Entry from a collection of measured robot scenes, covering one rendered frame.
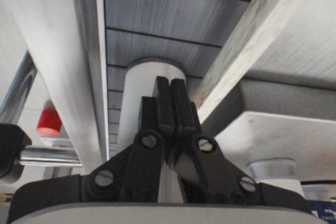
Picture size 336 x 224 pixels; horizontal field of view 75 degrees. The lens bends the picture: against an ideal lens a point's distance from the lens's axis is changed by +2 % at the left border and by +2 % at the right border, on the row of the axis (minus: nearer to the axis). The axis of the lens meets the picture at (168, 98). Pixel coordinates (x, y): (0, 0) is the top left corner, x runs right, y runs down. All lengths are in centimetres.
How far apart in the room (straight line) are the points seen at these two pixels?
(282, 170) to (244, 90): 23
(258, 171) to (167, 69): 35
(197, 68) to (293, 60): 14
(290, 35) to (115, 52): 17
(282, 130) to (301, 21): 15
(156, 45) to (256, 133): 21
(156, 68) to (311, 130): 25
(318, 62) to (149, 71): 21
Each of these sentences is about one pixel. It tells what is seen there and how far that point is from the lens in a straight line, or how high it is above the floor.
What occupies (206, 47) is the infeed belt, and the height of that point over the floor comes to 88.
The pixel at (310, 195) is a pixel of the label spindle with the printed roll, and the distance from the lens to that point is 86.
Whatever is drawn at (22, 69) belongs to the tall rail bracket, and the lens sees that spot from 18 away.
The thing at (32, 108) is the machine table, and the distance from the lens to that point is 40.
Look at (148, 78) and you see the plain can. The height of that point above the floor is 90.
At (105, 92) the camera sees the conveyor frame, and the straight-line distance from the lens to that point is 22.
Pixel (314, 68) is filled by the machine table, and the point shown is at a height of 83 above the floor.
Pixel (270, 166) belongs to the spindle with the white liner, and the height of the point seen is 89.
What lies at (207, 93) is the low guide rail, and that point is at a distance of 15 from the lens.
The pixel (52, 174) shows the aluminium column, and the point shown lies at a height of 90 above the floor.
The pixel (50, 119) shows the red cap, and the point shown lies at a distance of 39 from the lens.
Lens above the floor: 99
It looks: 31 degrees down
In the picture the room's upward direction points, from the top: 180 degrees counter-clockwise
